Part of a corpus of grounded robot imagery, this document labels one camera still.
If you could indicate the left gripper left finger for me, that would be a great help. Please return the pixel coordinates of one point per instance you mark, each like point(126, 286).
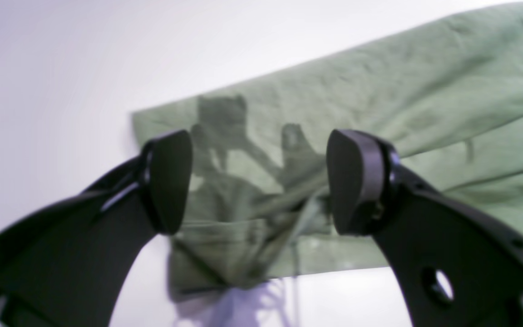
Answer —
point(65, 264)

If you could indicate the green T-shirt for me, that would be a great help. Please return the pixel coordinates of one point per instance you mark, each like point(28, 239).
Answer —
point(448, 95)

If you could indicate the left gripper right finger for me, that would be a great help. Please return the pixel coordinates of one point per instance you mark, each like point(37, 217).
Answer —
point(456, 266)

